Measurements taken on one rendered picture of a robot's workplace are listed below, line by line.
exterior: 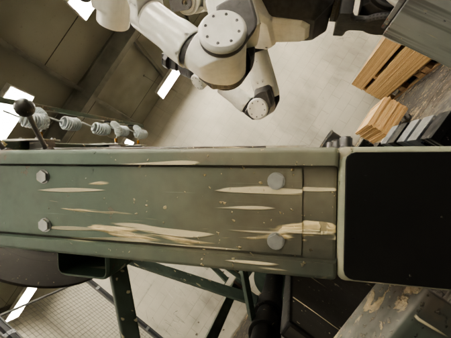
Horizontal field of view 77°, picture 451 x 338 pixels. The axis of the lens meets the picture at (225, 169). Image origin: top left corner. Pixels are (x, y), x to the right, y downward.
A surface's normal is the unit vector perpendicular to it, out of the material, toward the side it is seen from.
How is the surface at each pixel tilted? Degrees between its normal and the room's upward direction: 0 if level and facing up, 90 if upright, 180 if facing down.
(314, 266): 90
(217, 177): 90
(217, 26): 90
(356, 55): 90
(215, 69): 128
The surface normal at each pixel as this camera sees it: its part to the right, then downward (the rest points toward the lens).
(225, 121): -0.14, -0.11
